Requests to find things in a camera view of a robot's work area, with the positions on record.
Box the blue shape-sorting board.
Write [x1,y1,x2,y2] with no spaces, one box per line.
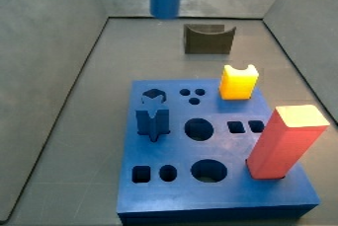
[117,79,320,226]

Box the blue star-shaped peg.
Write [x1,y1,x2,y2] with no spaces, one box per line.
[137,99,170,142]

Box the yellow notched block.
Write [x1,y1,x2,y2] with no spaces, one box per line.
[219,64,260,100]

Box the black curved cradle stand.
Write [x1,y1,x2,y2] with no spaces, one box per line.
[183,24,237,54]

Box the red square prism block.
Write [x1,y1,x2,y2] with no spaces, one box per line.
[248,105,330,180]

